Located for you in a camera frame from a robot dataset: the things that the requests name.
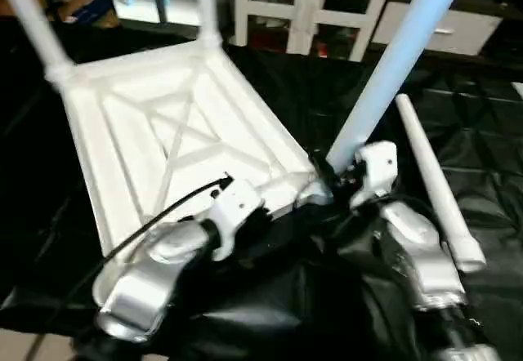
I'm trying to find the white plastic table leg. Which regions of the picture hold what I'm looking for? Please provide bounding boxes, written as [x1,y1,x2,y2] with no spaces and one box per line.
[193,0,224,50]
[296,0,472,208]
[0,0,76,84]
[395,93,488,274]

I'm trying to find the white plastic table top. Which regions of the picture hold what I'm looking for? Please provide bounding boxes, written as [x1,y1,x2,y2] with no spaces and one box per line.
[47,36,332,306]

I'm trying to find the black mat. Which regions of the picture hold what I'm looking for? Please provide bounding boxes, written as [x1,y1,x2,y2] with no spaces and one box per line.
[0,22,523,361]

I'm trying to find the white glass door cabinet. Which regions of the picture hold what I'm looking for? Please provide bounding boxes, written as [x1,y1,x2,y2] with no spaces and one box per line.
[233,0,400,61]

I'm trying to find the white drawer unit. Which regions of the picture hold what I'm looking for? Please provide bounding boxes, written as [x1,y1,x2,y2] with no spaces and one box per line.
[372,0,503,58]

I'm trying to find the blue box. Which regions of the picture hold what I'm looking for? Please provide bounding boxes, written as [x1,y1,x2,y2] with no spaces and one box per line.
[53,0,117,29]

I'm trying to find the small brown cardboard box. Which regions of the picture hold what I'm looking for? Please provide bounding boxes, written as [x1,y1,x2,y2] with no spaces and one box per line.
[0,0,58,27]

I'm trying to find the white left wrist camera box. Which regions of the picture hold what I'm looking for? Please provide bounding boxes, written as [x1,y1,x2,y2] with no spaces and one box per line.
[204,180,266,262]

